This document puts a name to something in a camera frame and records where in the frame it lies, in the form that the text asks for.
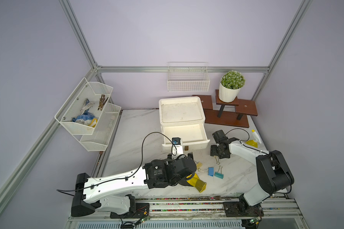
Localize yellow spray bottle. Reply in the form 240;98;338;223
245;129;262;148

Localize brown wooden clothespins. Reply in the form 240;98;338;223
98;94;109;111

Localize white wire wall basket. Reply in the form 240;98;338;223
167;62;210;92

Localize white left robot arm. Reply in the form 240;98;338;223
71;153;197;217

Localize green plant in white pot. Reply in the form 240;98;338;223
218;71;246;103

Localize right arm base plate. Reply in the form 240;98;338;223
223;201;264;217

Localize yellow black work glove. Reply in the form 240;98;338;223
186;173;206;193

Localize white plastic drawer cabinet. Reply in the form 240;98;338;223
159;96;210;152

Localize blue binder clip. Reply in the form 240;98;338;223
198;167;215;177

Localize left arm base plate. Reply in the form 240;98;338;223
110;203;150;219

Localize white mesh bin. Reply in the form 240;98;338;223
79;103;121;152
54;78;113;135

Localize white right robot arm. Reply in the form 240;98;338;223
210;130;294;210

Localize teal binder clip right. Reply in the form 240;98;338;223
214;166;224;179

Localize brown wooden step shelf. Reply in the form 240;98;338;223
198;90;258;128

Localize blue white cloth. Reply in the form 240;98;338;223
71;99;98;127

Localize white mesh upper bin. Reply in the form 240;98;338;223
54;78;113;135

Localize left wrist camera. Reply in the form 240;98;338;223
172;137;183;158

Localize white mesh lower bin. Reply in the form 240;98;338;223
79;103;121;152

